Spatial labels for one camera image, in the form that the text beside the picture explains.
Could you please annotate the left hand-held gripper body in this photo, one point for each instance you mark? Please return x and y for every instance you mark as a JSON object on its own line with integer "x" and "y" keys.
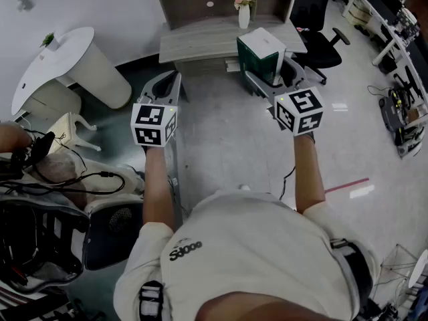
{"x": 152, "y": 124}

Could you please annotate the grey wooden desk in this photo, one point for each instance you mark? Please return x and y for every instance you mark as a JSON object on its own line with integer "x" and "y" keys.
{"x": 204, "y": 40}

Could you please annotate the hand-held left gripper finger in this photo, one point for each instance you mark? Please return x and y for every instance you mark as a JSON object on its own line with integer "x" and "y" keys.
{"x": 157, "y": 80}
{"x": 176, "y": 87}

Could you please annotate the small plant in white pot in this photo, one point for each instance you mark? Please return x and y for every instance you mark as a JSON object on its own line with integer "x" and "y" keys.
{"x": 51, "y": 41}

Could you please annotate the person's white shoe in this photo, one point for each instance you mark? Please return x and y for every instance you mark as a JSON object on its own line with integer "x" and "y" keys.
{"x": 244, "y": 187}

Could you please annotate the person's right forearm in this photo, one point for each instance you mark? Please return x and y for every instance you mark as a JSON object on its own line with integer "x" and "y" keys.
{"x": 309, "y": 172}

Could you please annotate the green and white box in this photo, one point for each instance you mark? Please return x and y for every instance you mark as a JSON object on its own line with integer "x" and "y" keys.
{"x": 262, "y": 50}

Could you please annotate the red floor tape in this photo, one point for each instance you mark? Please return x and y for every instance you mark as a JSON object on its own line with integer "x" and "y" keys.
{"x": 347, "y": 185}

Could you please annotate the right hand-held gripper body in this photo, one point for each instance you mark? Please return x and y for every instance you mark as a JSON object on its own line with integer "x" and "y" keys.
{"x": 299, "y": 110}

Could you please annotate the white round table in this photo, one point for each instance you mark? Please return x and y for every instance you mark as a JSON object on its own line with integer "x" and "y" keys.
{"x": 83, "y": 65}

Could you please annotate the person's white shirt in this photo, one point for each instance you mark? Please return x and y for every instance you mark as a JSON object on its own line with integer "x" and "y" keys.
{"x": 240, "y": 246}

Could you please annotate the black device on floor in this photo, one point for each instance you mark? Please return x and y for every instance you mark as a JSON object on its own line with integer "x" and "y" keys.
{"x": 398, "y": 119}

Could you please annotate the white ornate stool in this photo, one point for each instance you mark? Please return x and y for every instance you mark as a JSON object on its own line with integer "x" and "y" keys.
{"x": 68, "y": 129}

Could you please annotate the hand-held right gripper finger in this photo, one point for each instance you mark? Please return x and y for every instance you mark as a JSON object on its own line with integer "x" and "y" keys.
{"x": 296, "y": 72}
{"x": 261, "y": 84}

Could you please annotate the person's left forearm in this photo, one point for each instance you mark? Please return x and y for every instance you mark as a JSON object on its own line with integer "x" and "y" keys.
{"x": 157, "y": 186}

